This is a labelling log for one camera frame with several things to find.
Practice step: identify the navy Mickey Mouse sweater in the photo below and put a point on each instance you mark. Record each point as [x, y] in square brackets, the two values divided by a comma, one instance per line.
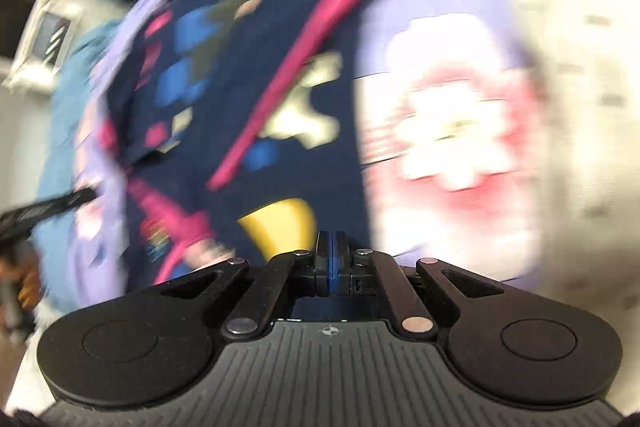
[233, 124]

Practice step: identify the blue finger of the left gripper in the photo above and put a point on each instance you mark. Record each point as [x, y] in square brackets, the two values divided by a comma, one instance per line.
[53, 207]

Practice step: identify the cream polka dot garment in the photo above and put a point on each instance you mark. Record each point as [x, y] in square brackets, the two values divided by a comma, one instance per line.
[586, 54]

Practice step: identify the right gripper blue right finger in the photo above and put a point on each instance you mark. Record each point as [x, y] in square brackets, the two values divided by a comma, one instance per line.
[340, 264]

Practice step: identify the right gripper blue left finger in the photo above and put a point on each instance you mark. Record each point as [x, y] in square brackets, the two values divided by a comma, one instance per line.
[321, 264]

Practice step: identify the white appliance with control panel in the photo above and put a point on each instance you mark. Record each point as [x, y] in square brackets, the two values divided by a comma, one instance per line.
[38, 35]

